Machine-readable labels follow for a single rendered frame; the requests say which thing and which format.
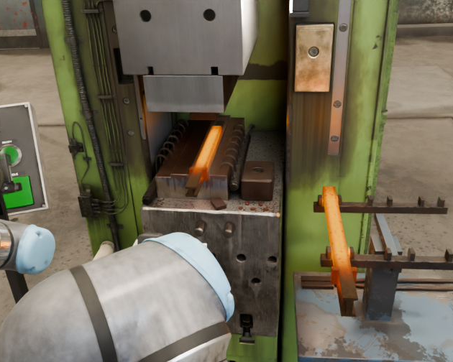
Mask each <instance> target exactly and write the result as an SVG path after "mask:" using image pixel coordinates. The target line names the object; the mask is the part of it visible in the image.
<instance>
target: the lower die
mask: <svg viewBox="0 0 453 362"><path fill-rule="evenodd" d="M218 117H226V121H225V123H224V126H223V128H222V130H221V133H220V136H219V139H218V141H217V143H216V146H215V149H214V152H213V154H212V156H211V159H210V162H209V165H208V167H207V172H208V179H207V181H203V183H202V185H201V188H200V190H199V193H198V196H197V198H195V199H214V198H219V197H220V198H221V199H222V200H228V199H229V194H230V191H231V190H230V188H229V182H230V180H231V176H232V168H231V166H229V165H228V164H225V165H223V167H222V169H220V165H221V164H222V163H223V161H222V159H223V157H224V156H226V155H228V154H229V155H232V156H233V157H234V158H235V159H236V153H235V152H234V151H233V150H229V151H228V152H227V154H225V151H226V150H227V149H228V148H227V144H228V143H229V142H231V141H235V142H236V143H238V144H239V139H238V138H236V137H234V138H232V140H231V141H229V138H230V137H231V136H232V135H231V133H232V131H233V127H234V125H236V124H241V125H243V127H244V118H231V116H230V115H219V116H218ZM187 122H188V126H186V124H185V126H184V127H185V129H186V132H183V129H182V131H181V133H182V136H183V138H182V139H181V138H180V135H179V136H178V139H179V143H178V144H177V140H176V141H175V143H174V145H175V151H174V150H173V147H172V148H171V152H172V156H171V157H170V153H168V155H167V158H168V164H166V161H164V162H163V164H162V166H161V168H160V169H159V171H158V173H157V174H156V176H155V181H156V187H157V196H158V197H160V198H194V197H186V196H185V194H186V193H187V192H188V189H186V184H187V181H188V179H189V177H190V172H189V169H190V167H195V165H196V162H197V160H198V157H199V155H200V153H201V150H202V149H203V146H204V144H205V142H206V139H207V137H208V135H209V132H210V130H211V127H212V126H213V125H214V122H215V120H187ZM229 148H234V149H236V150H237V145H236V144H230V145H229ZM237 153H238V150H237ZM224 162H229V163H231V164H232V165H233V166H234V160H233V159H232V158H231V157H227V158H225V160H224Z"/></svg>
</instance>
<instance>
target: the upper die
mask: <svg viewBox="0 0 453 362"><path fill-rule="evenodd" d="M238 78H239V75H218V67H216V68H215V70H214V71H213V73H212V74H211V75H154V73H153V69H152V70H151V71H150V73H149V74H148V75H143V82H144V88H145V99H146V105H147V111H151V112H195V113H224V112H225V110H226V107H227V105H228V102H229V99H230V98H231V95H232V92H233V90H234V87H235V85H236V83H237V80H238Z"/></svg>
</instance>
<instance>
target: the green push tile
mask: <svg viewBox="0 0 453 362"><path fill-rule="evenodd" d="M12 179H13V181H14V183H16V182H20V183H21V184H22V190H20V191H17V192H13V193H9V194H5V195H3V196H4V202H5V205H6V209H10V208H18V207H22V206H27V205H34V204H35V203H34V199H33V194H32V187H31V182H30V178H29V176H28V175H27V176H22V177H14V178H12Z"/></svg>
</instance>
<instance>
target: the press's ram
mask: <svg viewBox="0 0 453 362"><path fill-rule="evenodd" d="M113 5H114V14H115V19H116V28H117V34H118V39H119V49H120V54H121V59H122V69H123V74H124V75H148V74H149V73H150V71H151V70H152V69H153V73H154V75H211V74H212V73H213V71H214V70H215V68H216V67H218V75H244V72H245V69H246V67H247V63H248V62H249V59H250V56H251V54H252V51H253V49H254V46H255V43H256V41H257V38H258V0H113Z"/></svg>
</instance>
